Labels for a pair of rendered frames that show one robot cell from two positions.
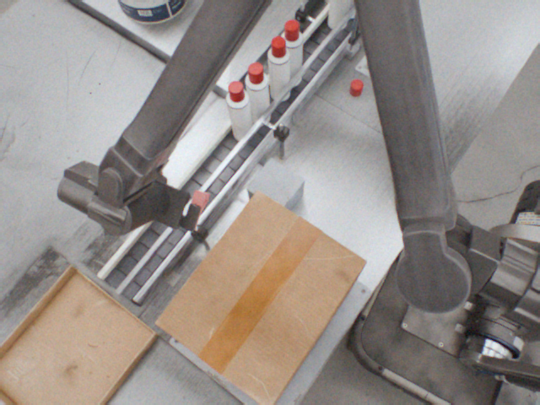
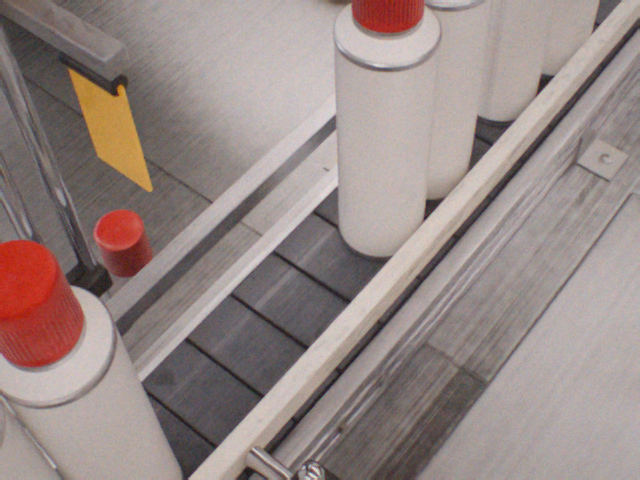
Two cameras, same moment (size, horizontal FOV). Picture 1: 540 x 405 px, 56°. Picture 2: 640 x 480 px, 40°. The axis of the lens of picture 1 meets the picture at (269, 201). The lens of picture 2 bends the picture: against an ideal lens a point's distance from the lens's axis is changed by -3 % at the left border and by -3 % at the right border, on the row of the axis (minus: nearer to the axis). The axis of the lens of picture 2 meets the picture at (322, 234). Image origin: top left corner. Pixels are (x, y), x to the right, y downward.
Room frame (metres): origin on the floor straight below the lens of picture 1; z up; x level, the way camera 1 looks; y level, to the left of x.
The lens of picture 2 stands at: (1.08, -0.13, 1.33)
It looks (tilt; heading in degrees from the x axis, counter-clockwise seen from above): 54 degrees down; 180
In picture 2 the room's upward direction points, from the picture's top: 3 degrees counter-clockwise
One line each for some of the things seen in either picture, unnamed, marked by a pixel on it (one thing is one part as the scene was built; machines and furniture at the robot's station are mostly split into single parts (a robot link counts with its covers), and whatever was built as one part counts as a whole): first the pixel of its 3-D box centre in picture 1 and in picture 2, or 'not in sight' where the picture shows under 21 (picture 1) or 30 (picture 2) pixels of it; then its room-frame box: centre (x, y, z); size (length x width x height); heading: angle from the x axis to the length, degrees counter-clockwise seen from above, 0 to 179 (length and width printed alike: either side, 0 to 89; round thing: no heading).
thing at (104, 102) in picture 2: not in sight; (108, 120); (0.86, -0.20, 1.09); 0.03 x 0.01 x 0.06; 48
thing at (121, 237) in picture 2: (356, 88); (123, 242); (0.73, -0.26, 0.85); 0.03 x 0.03 x 0.03
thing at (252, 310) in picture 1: (266, 304); not in sight; (0.17, 0.03, 0.99); 0.30 x 0.24 x 0.27; 139
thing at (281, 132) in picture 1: (274, 137); not in sight; (0.58, -0.03, 0.91); 0.07 x 0.03 x 0.16; 48
